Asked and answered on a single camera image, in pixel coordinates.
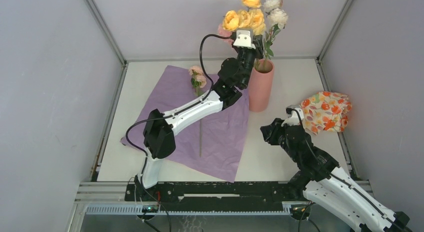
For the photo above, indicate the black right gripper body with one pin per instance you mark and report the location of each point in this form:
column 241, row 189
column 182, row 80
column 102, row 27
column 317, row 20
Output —
column 276, row 136

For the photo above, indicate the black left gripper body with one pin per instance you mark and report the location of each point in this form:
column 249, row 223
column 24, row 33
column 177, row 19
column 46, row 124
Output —
column 246, row 60

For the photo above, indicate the pink flower stem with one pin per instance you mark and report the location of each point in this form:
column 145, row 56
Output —
column 224, row 33

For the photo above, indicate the yellow flower bunch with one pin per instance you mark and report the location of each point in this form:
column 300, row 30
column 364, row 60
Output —
column 253, row 18

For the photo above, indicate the white flower stem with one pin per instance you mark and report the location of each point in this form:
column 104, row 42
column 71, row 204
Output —
column 277, row 19

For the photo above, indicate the peach flower stem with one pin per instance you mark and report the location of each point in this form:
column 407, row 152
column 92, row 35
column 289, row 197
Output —
column 198, row 82

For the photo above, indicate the pink purple wrapping paper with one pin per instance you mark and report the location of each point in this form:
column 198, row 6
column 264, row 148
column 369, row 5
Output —
column 214, row 145

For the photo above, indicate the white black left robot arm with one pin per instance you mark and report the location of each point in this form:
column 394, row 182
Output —
column 162, row 127

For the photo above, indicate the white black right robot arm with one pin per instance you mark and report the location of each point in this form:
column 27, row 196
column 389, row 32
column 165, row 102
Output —
column 323, row 181

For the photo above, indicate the pink cylindrical vase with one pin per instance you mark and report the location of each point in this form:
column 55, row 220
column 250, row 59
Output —
column 260, row 85

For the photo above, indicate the floral patterned cloth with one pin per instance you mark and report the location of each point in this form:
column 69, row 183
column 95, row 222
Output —
column 326, row 111

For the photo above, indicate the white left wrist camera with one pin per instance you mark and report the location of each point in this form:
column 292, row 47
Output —
column 244, row 39

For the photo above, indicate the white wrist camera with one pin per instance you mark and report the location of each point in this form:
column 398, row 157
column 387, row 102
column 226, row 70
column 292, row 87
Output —
column 244, row 39
column 295, row 115

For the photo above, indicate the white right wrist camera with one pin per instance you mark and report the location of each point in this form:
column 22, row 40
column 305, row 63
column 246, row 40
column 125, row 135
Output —
column 295, row 115

